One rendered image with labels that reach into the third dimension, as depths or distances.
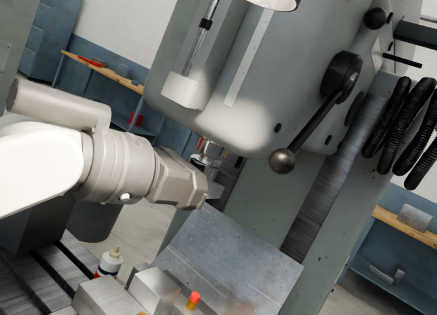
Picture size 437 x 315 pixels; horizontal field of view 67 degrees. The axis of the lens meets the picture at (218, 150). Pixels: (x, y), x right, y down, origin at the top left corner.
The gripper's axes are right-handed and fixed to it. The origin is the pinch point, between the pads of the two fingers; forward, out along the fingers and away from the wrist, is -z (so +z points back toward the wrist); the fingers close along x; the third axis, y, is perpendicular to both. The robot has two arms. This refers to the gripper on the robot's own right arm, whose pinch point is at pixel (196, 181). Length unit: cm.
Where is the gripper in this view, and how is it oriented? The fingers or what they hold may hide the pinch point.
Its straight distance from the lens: 50.5
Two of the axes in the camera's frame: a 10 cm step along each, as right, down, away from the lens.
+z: -6.8, -1.9, -7.1
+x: -6.0, -4.0, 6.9
